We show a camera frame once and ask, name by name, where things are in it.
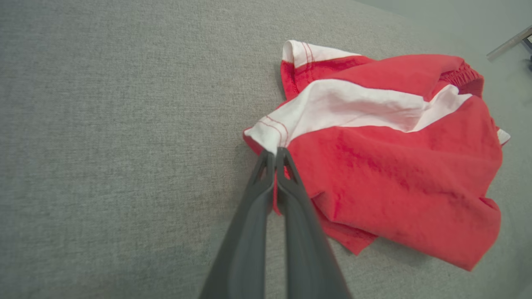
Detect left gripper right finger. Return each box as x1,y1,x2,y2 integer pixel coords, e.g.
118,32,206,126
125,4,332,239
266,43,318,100
275,147,352,299

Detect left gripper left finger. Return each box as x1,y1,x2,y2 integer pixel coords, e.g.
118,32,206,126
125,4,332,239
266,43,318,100
199,149,276,299

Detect red shorts with white stripe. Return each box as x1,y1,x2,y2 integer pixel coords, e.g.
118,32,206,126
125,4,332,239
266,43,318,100
243,39,511,271

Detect aluminium frame post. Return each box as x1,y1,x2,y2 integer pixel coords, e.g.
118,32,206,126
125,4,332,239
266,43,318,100
486,26,532,62

